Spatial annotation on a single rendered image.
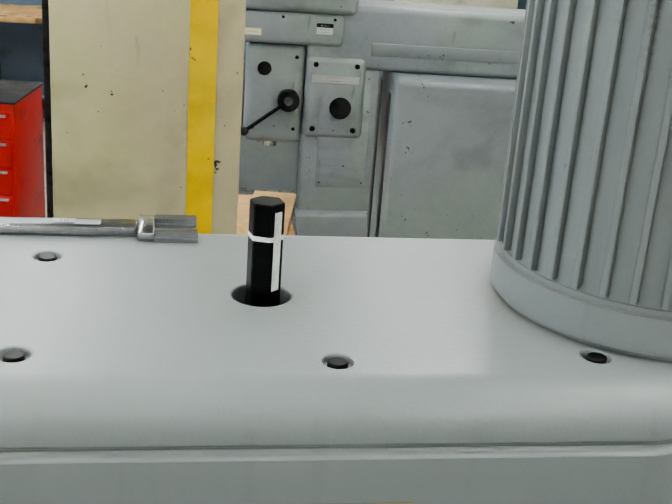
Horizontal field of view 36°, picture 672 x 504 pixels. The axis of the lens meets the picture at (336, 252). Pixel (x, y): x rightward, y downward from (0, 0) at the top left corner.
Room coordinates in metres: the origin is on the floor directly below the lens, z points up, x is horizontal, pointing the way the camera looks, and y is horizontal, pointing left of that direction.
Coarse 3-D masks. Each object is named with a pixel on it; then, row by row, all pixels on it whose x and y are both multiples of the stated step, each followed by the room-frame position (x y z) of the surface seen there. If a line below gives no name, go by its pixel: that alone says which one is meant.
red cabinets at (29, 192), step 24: (0, 96) 4.95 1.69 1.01; (24, 96) 5.01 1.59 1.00; (0, 120) 4.83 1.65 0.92; (24, 120) 5.01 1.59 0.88; (0, 144) 4.82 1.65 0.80; (24, 144) 5.00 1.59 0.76; (0, 168) 4.84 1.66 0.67; (24, 168) 4.98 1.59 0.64; (0, 192) 4.83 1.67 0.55; (24, 192) 4.97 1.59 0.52; (0, 216) 4.83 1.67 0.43; (24, 216) 4.95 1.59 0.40
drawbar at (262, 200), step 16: (256, 208) 0.58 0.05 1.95; (272, 208) 0.58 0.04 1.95; (256, 224) 0.58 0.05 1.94; (272, 224) 0.58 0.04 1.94; (256, 256) 0.58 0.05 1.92; (272, 256) 0.58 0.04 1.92; (256, 272) 0.58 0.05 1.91; (256, 288) 0.58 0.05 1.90; (256, 304) 0.58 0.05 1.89; (272, 304) 0.58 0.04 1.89
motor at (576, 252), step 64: (576, 0) 0.58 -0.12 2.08; (640, 0) 0.55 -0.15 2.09; (576, 64) 0.58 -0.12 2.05; (640, 64) 0.54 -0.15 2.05; (512, 128) 0.63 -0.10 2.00; (576, 128) 0.57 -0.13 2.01; (640, 128) 0.55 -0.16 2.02; (512, 192) 0.61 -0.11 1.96; (576, 192) 0.57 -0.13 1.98; (640, 192) 0.54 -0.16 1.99; (512, 256) 0.61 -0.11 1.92; (576, 256) 0.56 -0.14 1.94; (640, 256) 0.54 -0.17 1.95; (576, 320) 0.55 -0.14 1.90; (640, 320) 0.53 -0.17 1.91
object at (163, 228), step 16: (0, 224) 0.66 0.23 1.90; (16, 224) 0.66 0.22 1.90; (32, 224) 0.66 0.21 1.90; (48, 224) 0.67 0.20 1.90; (64, 224) 0.67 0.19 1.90; (80, 224) 0.67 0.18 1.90; (96, 224) 0.67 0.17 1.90; (112, 224) 0.68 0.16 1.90; (128, 224) 0.68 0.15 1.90; (144, 224) 0.68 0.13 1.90; (160, 224) 0.70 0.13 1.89; (176, 224) 0.70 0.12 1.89; (192, 224) 0.70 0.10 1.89; (144, 240) 0.67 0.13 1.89; (160, 240) 0.67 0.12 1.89; (176, 240) 0.67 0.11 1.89; (192, 240) 0.67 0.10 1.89
